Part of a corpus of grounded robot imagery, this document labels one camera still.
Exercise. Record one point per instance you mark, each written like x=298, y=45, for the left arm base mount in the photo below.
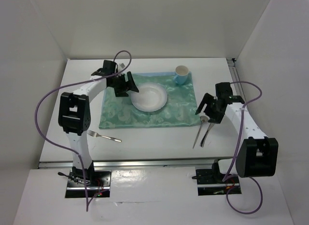
x=100, y=185

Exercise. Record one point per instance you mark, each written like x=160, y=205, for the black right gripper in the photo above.
x=215, y=118

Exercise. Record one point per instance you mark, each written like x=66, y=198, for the silver knife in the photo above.
x=206, y=134

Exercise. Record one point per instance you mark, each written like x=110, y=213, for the green satin placemat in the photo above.
x=179, y=110

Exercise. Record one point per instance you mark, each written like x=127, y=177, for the white bowl plate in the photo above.
x=150, y=98

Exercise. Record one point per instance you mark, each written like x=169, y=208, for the aluminium side rail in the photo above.
x=231, y=62

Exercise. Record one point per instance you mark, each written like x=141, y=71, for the aluminium front rail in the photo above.
x=153, y=163

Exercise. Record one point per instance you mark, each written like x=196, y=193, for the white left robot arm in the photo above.
x=75, y=116

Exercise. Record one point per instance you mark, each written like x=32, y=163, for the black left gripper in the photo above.
x=120, y=91

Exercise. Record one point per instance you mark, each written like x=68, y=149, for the blue white mug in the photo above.
x=181, y=75

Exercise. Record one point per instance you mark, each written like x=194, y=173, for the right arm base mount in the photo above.
x=209, y=182

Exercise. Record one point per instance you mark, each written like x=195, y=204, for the silver spoon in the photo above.
x=203, y=120

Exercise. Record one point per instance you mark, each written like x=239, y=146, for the silver fork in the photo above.
x=96, y=135

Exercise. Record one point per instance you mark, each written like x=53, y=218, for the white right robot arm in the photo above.
x=256, y=153

